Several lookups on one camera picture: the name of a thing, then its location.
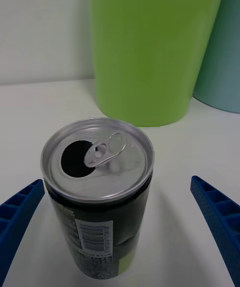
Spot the yellow-green plastic bin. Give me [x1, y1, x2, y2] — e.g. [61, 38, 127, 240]
[86, 0, 232, 128]

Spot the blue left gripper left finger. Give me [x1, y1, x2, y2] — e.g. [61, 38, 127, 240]
[0, 178, 46, 287]

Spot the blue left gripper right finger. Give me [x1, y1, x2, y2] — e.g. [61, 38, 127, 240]
[190, 175, 240, 287]

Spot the black drink can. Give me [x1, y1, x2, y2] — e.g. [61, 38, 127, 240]
[40, 116, 155, 280]

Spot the pale blue plastic bin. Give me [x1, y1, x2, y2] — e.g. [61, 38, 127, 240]
[192, 0, 240, 114]

